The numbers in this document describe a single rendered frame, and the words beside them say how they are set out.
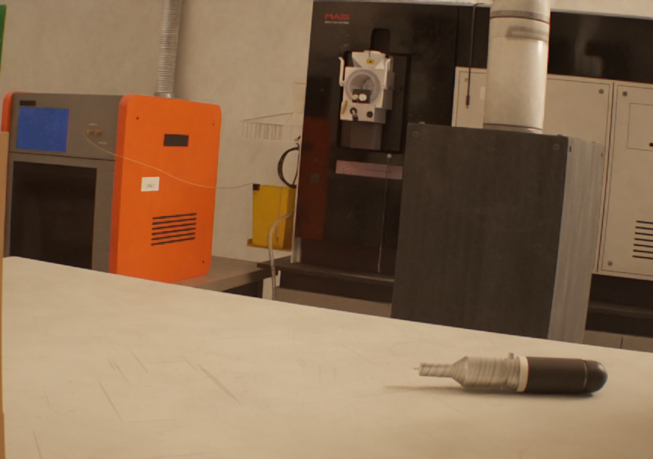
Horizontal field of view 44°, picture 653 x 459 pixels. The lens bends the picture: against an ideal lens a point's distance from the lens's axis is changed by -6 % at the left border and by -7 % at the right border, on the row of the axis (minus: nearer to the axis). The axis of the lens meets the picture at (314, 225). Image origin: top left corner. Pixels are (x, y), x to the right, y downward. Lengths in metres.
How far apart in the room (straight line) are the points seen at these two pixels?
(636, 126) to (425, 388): 1.55
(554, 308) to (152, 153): 1.03
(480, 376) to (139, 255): 1.37
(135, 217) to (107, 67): 2.18
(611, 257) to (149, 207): 1.08
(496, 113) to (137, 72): 2.78
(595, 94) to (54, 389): 1.73
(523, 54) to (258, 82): 2.41
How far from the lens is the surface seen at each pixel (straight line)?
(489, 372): 0.60
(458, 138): 1.21
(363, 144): 2.14
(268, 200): 2.32
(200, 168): 2.09
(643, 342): 2.06
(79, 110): 1.89
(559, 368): 0.62
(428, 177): 1.22
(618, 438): 0.54
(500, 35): 1.28
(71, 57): 4.13
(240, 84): 3.63
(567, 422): 0.56
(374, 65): 2.14
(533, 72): 1.28
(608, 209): 2.10
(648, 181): 2.09
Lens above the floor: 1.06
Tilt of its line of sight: 6 degrees down
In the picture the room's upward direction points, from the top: 5 degrees clockwise
